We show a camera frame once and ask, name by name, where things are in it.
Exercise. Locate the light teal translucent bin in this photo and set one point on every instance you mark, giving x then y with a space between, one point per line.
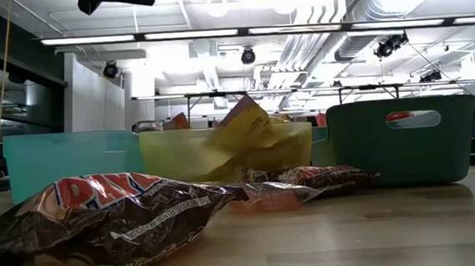
71 157

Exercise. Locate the red background object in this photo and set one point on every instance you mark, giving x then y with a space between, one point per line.
321 120

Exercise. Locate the long ceiling light strip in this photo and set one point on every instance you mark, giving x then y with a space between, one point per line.
190 34

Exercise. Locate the orange background object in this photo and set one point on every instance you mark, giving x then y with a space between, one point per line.
181 122

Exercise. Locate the black spot lamp cluster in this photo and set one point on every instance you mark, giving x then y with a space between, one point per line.
430 76
390 46

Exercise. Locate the yellow translucent bin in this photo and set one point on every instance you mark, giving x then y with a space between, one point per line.
176 154

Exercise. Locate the black ceiling spot lamp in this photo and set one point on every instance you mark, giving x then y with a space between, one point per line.
248 56
110 70

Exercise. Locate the dark green plastic bin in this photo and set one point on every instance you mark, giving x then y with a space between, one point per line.
360 149

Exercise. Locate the brown candy bar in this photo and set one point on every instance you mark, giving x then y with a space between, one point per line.
101 226
332 176

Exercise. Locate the red soda can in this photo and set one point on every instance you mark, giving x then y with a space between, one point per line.
397 116

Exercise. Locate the black metal table frame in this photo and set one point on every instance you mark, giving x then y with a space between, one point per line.
368 87
218 94

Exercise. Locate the silver soda can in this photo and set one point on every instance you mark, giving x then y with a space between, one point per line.
149 126

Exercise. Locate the round white ceiling lamp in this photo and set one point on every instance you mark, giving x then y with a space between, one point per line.
217 7

